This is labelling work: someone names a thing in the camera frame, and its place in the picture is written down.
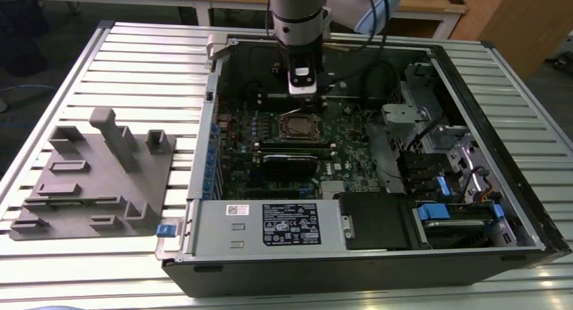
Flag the grey power supply unit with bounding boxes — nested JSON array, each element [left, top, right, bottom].
[[190, 199, 350, 256]]

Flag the silver metal bracket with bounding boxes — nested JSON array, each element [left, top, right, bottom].
[[382, 103, 433, 125]]

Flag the wooden cabinet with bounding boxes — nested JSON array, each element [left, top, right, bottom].
[[451, 0, 573, 79]]

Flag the grey parts rack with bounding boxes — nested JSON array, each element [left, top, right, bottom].
[[8, 107, 178, 241]]

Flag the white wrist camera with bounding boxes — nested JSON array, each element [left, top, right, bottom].
[[287, 64, 318, 98]]

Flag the office chair base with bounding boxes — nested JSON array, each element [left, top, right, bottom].
[[544, 34, 573, 71]]

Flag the silver CPU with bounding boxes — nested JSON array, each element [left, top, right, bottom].
[[287, 117, 314, 132]]

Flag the hard disk in blue carrier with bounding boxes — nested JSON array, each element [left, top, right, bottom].
[[414, 202, 506, 249]]

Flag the black graphics card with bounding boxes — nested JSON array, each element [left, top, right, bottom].
[[260, 152, 321, 191]]

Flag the metal socket cover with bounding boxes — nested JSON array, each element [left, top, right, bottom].
[[279, 114, 322, 140]]

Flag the black PC case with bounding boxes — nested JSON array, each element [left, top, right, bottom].
[[154, 33, 573, 299]]

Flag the green motherboard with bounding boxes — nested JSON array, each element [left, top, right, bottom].
[[214, 95, 391, 201]]

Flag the metal drive cage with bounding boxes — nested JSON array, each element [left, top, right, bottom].
[[383, 62, 454, 154]]

